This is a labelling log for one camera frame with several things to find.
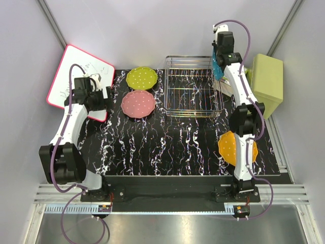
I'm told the pink polka dot plate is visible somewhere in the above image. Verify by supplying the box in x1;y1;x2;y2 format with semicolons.
121;90;156;119

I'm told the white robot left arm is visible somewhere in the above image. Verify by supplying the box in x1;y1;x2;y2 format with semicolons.
39;74;113;201

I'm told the green polka dot plate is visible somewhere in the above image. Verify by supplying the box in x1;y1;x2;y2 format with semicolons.
126;67;158;90

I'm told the pale green bin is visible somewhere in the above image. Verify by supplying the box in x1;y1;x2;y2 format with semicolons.
251;54;283;119

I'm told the blue polka dot plate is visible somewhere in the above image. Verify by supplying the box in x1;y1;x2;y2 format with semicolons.
212;49;223;80

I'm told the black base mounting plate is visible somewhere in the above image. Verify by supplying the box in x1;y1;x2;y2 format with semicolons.
81;176;267;214

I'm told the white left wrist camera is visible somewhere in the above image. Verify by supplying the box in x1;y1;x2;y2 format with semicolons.
83;73;101;90

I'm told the green printed cardboard box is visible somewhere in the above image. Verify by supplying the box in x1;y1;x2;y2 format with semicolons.
213;66;252;97

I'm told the metal wire dish rack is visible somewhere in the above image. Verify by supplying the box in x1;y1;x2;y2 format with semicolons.
164;55;224;118

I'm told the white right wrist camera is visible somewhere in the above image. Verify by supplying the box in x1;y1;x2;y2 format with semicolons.
213;24;229;34

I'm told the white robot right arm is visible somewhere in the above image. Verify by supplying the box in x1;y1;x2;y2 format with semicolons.
212;25;265;202

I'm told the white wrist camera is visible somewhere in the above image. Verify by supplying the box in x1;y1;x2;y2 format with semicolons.
213;24;229;34
83;73;101;90

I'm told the orange polka dot plate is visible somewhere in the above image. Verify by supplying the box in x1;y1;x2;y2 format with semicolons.
218;131;254;168

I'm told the pink framed whiteboard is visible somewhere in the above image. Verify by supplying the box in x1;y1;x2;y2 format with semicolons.
47;45;115;113

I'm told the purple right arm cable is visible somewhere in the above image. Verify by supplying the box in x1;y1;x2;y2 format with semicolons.
213;19;274;221

